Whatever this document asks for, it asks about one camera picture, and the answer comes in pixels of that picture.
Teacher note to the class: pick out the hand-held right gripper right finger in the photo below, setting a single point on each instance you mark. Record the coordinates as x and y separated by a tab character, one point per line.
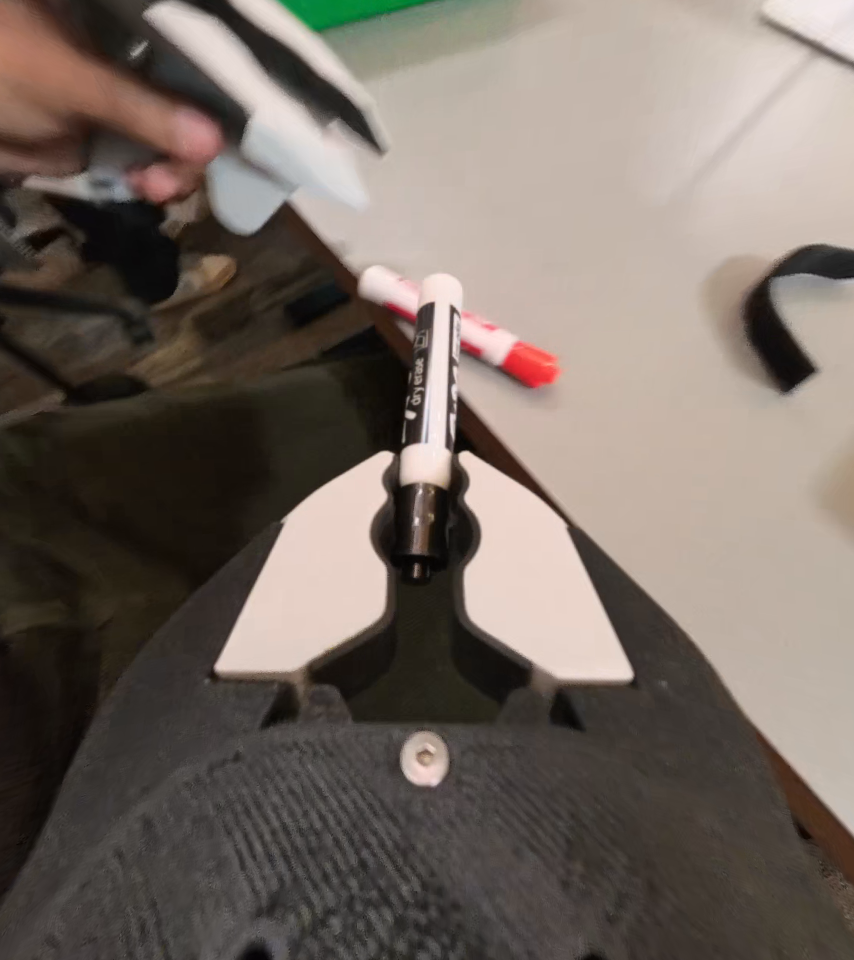
539	600

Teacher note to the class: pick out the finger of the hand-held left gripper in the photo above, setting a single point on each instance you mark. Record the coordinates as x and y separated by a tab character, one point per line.
247	195
299	150

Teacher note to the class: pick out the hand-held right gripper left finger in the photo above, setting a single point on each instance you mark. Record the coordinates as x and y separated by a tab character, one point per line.
307	592

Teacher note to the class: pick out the black dry erase marker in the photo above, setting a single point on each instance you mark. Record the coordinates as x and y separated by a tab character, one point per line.
431	390

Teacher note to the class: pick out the red dry erase marker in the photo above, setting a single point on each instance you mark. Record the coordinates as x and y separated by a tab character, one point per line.
487	345

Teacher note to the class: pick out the person's left hand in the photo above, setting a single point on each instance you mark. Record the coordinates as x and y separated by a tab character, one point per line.
37	82

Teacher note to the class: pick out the green plastic crate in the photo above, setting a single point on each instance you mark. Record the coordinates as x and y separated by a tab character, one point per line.
352	9

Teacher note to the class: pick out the black office chair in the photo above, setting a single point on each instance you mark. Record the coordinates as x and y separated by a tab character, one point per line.
59	300

